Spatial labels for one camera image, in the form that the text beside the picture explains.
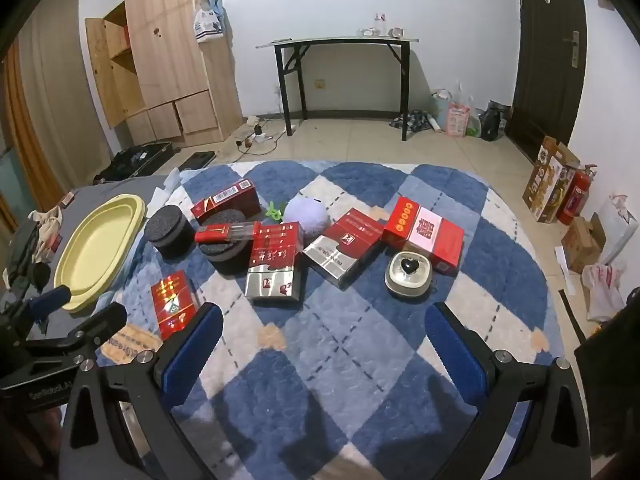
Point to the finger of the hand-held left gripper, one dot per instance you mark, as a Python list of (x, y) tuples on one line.
[(100, 322), (50, 300)]

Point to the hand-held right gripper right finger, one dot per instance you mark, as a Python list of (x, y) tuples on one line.
[(457, 355)]

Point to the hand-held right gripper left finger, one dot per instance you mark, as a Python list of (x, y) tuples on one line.
[(192, 355)]

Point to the red holographic box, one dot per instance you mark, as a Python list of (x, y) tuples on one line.
[(172, 305)]

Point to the yellow plastic basin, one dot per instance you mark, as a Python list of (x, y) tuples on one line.
[(95, 240)]

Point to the cream case black heart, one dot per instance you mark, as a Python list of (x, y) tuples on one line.
[(400, 285)]

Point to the black foam puck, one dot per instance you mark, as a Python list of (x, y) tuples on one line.
[(167, 230), (225, 260)]

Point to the red and silver carton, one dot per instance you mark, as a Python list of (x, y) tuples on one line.
[(345, 245), (272, 270)]

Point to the slim red box clear window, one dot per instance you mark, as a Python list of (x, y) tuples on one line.
[(215, 234)]

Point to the red box gold circles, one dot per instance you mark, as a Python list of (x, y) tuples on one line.
[(420, 230)]

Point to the red box white lettering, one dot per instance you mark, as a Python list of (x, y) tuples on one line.
[(235, 202)]

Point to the green plastic clip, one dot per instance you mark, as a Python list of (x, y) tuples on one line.
[(272, 212)]

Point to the purple plush pouch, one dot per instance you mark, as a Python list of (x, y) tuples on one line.
[(305, 212)]

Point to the dark clothing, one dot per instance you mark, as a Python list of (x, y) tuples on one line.
[(25, 250)]

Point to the beige clothing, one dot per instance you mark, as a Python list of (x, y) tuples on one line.
[(47, 225)]

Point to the small copper box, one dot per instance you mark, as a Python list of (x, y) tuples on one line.
[(66, 200)]

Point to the grey bed sheet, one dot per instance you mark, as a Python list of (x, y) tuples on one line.
[(90, 195)]

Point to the blue checked fleece blanket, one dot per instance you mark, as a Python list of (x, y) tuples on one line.
[(325, 360)]

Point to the white folded towel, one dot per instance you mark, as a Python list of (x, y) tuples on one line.
[(160, 196)]

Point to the dark cloth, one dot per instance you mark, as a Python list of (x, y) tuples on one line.
[(610, 360)]

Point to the white bag red print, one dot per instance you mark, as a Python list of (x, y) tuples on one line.
[(602, 290)]

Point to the light blue folded towel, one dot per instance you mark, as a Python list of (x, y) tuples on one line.
[(175, 180)]

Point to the open black suitcase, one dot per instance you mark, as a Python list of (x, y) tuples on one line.
[(135, 160)]

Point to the brown cardboard box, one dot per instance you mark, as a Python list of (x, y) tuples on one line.
[(580, 245)]

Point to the orange curtain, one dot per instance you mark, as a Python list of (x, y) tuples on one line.
[(25, 135)]

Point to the black flat case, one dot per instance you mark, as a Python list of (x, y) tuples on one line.
[(197, 160)]

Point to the red fire extinguisher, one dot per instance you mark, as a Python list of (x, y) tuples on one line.
[(575, 200)]

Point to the printed cardboard box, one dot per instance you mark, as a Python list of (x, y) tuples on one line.
[(545, 180)]

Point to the large white plastic bag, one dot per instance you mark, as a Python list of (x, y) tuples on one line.
[(617, 230)]

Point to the beige curtain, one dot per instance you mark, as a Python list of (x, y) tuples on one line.
[(50, 85)]

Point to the pink plastic bag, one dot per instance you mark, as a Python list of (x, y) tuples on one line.
[(457, 120)]

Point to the black bag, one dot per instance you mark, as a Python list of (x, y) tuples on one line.
[(492, 122)]

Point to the checked cloth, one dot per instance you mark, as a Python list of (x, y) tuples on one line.
[(407, 121)]

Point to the wooden wardrobe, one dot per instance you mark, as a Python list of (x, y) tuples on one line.
[(165, 60)]

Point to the dark wooden door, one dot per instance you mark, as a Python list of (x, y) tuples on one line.
[(545, 60)]

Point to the white hanging plastic bag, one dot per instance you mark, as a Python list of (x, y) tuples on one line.
[(207, 27)]

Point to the tape roll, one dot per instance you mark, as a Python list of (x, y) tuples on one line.
[(397, 32)]

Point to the black folding table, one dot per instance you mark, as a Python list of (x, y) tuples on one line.
[(345, 40)]

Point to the blue hanging cloth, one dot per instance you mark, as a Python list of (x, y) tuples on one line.
[(214, 2)]

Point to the clear bottle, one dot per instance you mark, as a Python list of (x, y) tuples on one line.
[(380, 24)]

